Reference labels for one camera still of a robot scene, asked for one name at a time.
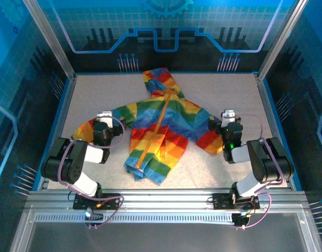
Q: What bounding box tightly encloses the rainbow striped zip jacket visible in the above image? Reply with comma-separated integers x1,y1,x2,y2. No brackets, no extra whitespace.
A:
71,67,224,186

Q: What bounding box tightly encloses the grey transparent panel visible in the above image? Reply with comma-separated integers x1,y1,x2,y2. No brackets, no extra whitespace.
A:
26,222,308,252

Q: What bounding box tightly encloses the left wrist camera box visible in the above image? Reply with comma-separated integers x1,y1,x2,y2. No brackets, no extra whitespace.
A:
96,110,113,128

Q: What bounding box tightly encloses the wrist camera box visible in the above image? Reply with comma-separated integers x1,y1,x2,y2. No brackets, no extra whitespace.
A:
220,109,237,128
96,110,113,128

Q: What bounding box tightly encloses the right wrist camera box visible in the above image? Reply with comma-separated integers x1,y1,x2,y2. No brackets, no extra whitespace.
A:
220,109,237,128

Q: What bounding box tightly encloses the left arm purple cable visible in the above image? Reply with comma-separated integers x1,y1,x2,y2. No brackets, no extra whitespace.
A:
57,115,125,229

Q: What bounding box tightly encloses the right aluminium table side rail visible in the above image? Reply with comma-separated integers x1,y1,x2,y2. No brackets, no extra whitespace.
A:
255,73,294,190

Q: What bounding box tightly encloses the aluminium table side rail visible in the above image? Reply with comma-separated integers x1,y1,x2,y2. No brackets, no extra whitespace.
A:
255,73,294,190
41,75,78,190

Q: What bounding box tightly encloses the left aluminium table side rail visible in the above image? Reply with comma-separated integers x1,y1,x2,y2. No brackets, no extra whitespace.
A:
41,75,78,190

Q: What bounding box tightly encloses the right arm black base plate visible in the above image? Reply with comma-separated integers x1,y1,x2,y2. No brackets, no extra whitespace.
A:
212,193,261,211

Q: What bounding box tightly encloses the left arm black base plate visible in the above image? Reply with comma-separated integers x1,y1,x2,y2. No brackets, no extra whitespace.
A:
73,193,120,211

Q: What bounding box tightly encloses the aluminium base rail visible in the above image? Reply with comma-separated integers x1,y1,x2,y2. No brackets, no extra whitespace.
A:
24,190,308,211

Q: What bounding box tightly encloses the right aluminium frame post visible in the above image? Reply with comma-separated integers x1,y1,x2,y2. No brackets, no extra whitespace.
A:
257,0,307,79

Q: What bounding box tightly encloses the aluminium frame post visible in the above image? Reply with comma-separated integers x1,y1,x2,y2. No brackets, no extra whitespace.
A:
23,0,76,79
257,0,307,79

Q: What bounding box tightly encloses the left aluminium frame post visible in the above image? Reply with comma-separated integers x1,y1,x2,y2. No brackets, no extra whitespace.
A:
23,0,76,79

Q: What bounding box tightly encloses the slotted grey cable duct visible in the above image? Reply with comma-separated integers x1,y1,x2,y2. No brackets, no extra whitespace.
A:
35,213,238,224

